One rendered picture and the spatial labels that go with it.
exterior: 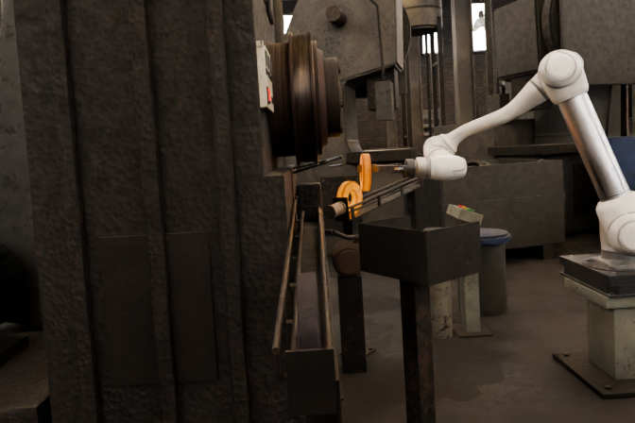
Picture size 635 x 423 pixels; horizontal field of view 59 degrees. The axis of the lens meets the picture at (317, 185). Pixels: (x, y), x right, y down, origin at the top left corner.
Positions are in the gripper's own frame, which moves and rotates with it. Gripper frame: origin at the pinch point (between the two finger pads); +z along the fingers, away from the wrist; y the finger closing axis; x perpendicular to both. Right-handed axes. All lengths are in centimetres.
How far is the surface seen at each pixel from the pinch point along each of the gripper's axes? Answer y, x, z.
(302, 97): -53, 24, 25
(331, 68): -41, 35, 15
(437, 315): 28, -71, -36
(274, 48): -42, 42, 34
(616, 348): -31, -66, -89
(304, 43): -46, 43, 24
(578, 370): -20, -78, -81
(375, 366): 0, -84, -4
